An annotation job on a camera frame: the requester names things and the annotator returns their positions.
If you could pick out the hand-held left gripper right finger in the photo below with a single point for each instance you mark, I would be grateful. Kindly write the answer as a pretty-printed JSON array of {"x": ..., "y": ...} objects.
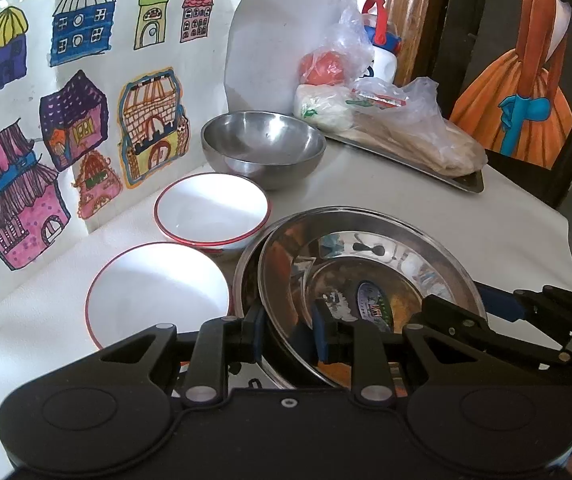
[{"x": 324, "y": 335}]

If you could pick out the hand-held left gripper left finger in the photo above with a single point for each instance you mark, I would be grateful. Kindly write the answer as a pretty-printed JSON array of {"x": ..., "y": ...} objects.
[{"x": 254, "y": 332}]

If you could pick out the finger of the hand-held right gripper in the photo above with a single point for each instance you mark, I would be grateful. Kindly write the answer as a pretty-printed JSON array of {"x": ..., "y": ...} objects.
[
  {"x": 466, "y": 317},
  {"x": 503, "y": 305}
]

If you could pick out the stainless steel plate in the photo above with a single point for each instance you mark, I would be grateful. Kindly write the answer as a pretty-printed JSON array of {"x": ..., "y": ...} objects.
[
  {"x": 366, "y": 255},
  {"x": 244, "y": 285}
]

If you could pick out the white enamel bowl red rim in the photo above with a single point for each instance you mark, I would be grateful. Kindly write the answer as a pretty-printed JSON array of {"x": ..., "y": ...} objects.
[
  {"x": 206, "y": 210},
  {"x": 156, "y": 290}
]

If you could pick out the stainless steel bowl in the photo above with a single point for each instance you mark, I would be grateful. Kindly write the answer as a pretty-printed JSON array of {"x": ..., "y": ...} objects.
[{"x": 266, "y": 135}]

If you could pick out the stainless steel tray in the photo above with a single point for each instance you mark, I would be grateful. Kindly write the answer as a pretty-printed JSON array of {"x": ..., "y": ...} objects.
[{"x": 466, "y": 183}]

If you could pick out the clear bag of flatbread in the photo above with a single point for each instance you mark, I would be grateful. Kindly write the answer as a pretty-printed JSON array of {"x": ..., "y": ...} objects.
[{"x": 416, "y": 145}]

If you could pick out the orange dress figure painting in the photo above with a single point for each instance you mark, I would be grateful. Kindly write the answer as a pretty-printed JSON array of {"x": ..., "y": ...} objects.
[{"x": 516, "y": 85}]

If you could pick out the white food packet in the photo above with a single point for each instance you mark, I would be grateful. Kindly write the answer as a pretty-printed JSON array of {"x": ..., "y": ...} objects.
[{"x": 321, "y": 110}]

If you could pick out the red food in clear bag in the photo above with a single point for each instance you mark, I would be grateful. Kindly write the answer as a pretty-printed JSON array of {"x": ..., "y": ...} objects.
[{"x": 323, "y": 67}]

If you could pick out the white jug with blue lid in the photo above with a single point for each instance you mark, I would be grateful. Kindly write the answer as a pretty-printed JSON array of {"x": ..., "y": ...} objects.
[{"x": 384, "y": 62}]

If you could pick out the colourful houses drawing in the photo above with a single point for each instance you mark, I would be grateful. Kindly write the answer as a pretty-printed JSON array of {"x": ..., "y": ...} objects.
[{"x": 116, "y": 60}]

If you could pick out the wooden door frame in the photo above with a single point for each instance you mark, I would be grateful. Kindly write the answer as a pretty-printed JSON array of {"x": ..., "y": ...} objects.
[{"x": 416, "y": 10}]

